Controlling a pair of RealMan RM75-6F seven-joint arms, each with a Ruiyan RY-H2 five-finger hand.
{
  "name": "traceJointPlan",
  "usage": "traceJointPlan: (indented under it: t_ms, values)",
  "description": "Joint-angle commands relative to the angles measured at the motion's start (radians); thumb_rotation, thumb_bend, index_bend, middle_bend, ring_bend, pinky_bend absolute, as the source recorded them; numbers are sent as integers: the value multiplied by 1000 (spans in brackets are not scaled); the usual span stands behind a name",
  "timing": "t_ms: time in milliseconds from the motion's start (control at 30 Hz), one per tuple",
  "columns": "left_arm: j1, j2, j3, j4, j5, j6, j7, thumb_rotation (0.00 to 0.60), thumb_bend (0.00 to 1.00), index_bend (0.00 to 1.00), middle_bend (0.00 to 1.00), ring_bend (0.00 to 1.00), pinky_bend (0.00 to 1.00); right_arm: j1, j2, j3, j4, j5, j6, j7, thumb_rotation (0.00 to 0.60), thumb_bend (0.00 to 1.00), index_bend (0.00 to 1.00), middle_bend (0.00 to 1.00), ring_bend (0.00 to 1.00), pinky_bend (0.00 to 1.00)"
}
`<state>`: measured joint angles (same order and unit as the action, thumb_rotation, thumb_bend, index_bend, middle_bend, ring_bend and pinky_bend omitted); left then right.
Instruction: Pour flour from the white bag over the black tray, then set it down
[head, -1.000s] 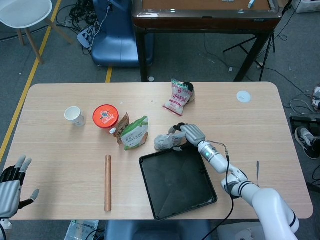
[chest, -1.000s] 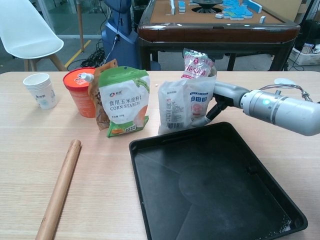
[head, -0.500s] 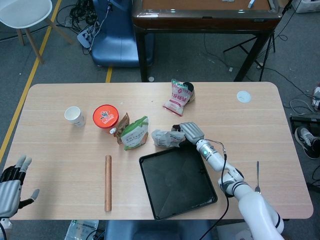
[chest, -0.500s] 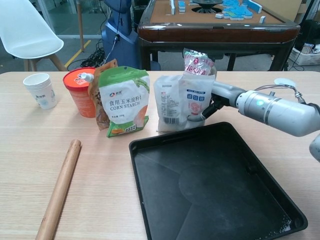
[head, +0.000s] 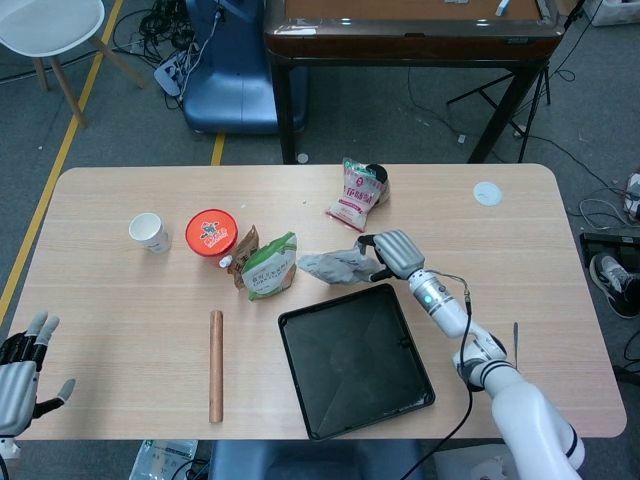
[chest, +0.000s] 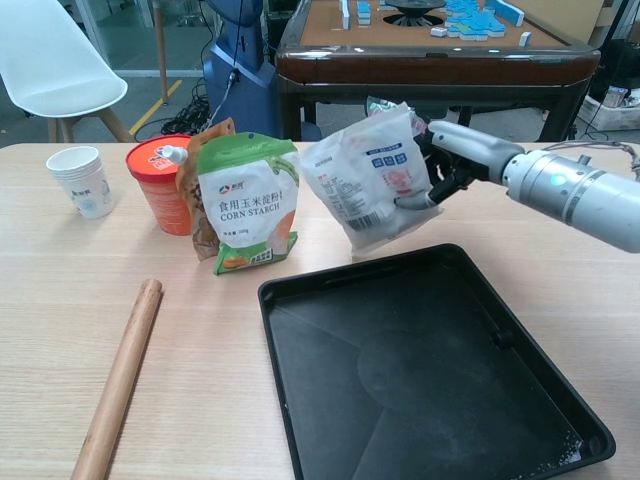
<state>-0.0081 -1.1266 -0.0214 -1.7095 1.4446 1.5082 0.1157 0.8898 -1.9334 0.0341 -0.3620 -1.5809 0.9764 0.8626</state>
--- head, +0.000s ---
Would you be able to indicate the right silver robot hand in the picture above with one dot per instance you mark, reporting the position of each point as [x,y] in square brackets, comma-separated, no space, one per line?
[400,252]

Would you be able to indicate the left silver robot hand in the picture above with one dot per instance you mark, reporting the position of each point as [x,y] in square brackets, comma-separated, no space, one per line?
[17,390]

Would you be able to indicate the clear white powder bag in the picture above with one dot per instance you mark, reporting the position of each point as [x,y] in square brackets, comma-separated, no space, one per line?
[330,267]

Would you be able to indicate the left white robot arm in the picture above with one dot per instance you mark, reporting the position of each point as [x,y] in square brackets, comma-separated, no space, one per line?
[7,457]

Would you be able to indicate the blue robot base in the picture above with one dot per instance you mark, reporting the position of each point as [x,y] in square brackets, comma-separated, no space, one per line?
[235,85]

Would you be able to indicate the red white sugar bag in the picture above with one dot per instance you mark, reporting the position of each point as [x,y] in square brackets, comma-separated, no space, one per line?
[352,200]

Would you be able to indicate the black plastic tray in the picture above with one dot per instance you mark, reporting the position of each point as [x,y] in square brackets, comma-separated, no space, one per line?
[350,360]

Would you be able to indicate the jar with black lid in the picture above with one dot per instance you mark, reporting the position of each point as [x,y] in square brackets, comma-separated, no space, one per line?
[382,185]

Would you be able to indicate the white round grommet cap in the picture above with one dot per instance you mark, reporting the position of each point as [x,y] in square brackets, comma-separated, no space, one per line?
[488,193]

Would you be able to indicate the green white corn starch pouch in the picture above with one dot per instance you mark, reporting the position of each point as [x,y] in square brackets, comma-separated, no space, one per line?
[267,272]

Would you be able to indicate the brown spout pouch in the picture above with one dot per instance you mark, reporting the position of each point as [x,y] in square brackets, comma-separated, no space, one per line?
[245,250]

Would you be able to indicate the clear plastic bottle pack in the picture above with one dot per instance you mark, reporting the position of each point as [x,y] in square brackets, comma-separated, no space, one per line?
[162,460]

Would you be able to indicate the orange tub with lid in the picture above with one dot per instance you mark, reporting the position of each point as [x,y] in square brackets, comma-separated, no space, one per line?
[210,232]

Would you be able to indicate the wooden rolling pin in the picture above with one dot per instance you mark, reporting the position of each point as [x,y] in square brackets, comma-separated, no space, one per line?
[216,365]

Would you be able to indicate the white paper cup stack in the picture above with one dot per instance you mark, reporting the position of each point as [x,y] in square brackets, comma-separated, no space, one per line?
[146,230]

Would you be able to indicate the dark wood mahjong table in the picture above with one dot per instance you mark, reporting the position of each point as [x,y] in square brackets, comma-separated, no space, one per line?
[400,45]

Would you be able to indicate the black flat floor device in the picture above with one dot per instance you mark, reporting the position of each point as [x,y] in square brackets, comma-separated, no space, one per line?
[610,244]

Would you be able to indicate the black tripod stand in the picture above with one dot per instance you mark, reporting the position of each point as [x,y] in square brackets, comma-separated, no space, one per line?
[537,90]

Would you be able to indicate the grey black sneaker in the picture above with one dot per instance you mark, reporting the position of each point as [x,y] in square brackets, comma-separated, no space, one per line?
[615,285]

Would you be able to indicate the white cardboard box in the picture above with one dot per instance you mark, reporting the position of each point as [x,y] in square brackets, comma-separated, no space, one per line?
[470,465]

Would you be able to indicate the white power strip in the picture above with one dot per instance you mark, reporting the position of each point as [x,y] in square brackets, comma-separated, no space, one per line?
[172,75]

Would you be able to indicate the white chair with wooden legs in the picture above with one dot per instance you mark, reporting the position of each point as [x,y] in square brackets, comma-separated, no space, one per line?
[45,25]

